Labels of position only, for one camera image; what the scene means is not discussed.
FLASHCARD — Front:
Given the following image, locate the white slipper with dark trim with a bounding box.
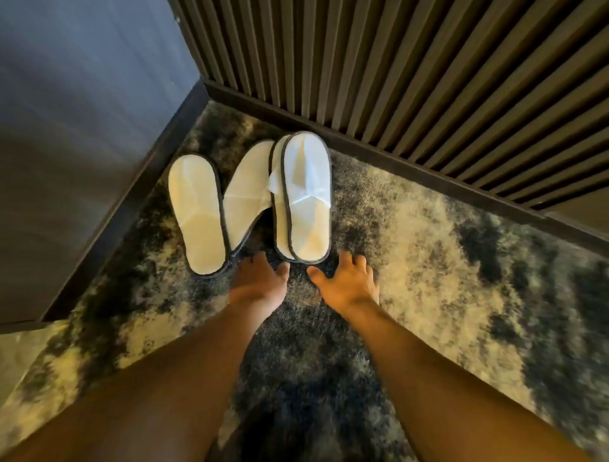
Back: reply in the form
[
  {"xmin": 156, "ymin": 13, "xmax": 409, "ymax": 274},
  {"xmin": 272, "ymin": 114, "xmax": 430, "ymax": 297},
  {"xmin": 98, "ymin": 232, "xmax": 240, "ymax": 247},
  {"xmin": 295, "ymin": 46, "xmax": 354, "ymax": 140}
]
[
  {"xmin": 267, "ymin": 135, "xmax": 298, "ymax": 262},
  {"xmin": 280, "ymin": 131, "xmax": 333, "ymax": 266},
  {"xmin": 222, "ymin": 139, "xmax": 277, "ymax": 261},
  {"xmin": 167, "ymin": 153, "xmax": 233, "ymax": 278}
]

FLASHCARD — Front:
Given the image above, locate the person's left hand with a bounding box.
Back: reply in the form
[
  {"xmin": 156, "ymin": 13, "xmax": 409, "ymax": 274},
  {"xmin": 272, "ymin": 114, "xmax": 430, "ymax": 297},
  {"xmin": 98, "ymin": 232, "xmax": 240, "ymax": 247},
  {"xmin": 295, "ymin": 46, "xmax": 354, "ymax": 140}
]
[{"xmin": 228, "ymin": 252, "xmax": 291, "ymax": 309}]

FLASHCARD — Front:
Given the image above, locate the dark slatted wood panel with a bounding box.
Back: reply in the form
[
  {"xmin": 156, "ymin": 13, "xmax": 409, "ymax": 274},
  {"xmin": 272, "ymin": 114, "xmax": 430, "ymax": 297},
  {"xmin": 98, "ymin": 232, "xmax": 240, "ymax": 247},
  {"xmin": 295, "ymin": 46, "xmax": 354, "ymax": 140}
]
[{"xmin": 167, "ymin": 0, "xmax": 609, "ymax": 212}]

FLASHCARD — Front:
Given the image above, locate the dark baseboard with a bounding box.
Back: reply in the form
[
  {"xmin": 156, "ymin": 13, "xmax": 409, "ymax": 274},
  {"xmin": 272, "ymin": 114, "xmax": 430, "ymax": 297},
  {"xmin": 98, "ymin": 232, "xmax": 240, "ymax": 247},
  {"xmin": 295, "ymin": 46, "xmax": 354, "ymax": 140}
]
[{"xmin": 204, "ymin": 79, "xmax": 609, "ymax": 258}]

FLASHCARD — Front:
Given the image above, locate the person's right hand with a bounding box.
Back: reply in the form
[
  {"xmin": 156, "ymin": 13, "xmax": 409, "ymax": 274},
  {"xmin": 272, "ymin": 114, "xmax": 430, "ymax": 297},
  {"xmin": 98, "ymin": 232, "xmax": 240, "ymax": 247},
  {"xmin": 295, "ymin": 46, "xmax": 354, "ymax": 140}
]
[{"xmin": 306, "ymin": 249, "xmax": 381, "ymax": 315}]

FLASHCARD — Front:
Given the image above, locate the person's right forearm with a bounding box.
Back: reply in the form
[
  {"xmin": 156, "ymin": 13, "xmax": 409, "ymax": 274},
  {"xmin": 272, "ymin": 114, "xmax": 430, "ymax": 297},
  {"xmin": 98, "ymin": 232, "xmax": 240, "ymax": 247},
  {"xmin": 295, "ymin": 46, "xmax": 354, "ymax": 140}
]
[{"xmin": 339, "ymin": 301, "xmax": 594, "ymax": 462}]

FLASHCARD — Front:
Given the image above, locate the person's left forearm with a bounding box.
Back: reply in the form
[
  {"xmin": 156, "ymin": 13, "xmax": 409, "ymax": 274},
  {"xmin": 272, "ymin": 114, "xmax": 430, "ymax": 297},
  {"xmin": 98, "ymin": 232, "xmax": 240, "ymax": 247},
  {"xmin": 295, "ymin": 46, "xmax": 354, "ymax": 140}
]
[{"xmin": 0, "ymin": 299, "xmax": 273, "ymax": 462}]

